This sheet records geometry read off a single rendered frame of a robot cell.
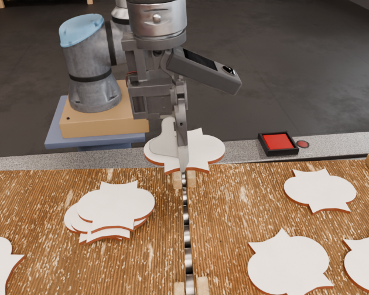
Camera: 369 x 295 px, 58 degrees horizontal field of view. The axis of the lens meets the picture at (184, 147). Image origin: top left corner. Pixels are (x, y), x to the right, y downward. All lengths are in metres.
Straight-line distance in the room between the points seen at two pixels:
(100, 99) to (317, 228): 0.63
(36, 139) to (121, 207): 2.04
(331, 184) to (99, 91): 0.62
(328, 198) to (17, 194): 0.60
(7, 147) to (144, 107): 2.16
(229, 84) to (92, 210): 0.32
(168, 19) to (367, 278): 0.47
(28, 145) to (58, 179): 1.84
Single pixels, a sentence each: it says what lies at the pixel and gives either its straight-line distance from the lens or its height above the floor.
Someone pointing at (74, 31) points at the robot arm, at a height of 1.14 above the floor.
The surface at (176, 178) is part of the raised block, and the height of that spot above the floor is 0.96.
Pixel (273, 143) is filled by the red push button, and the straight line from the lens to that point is 0.82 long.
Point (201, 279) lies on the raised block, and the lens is 0.51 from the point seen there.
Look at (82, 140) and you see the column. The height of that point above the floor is 0.87.
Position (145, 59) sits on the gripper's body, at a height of 1.22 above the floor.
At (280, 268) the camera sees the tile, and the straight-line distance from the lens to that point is 0.56.
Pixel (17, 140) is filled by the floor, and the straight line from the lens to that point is 2.64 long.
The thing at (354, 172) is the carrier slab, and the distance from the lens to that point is 0.79.
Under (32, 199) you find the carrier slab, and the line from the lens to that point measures 0.71.
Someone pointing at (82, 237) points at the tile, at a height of 0.94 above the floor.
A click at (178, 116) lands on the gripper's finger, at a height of 1.16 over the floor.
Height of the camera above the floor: 1.40
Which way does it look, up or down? 38 degrees down
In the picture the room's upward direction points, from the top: straight up
